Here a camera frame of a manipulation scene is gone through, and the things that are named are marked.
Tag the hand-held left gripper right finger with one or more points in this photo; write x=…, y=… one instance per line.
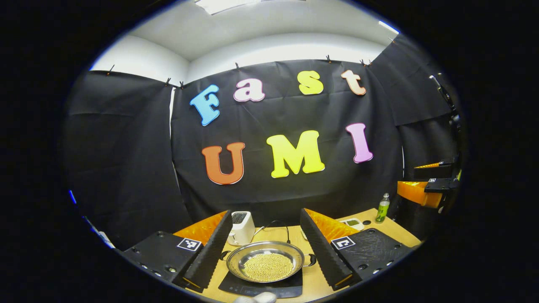
x=322, y=248

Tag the pile of soybeans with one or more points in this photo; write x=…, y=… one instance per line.
x=267, y=267

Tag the stainless steel pot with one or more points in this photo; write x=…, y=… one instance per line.
x=252, y=252

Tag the black induction cooktop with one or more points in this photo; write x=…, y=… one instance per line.
x=252, y=290

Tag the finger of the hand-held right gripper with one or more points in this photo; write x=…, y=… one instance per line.
x=417, y=193
x=433, y=171

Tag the green drink bottle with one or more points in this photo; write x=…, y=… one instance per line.
x=382, y=210

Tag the white toaster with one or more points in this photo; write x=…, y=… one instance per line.
x=242, y=229

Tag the black metal stand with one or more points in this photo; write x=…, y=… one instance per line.
x=446, y=99

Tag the white divided dish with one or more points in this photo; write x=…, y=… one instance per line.
x=353, y=224

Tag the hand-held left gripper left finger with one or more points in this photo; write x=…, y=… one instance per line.
x=210, y=252

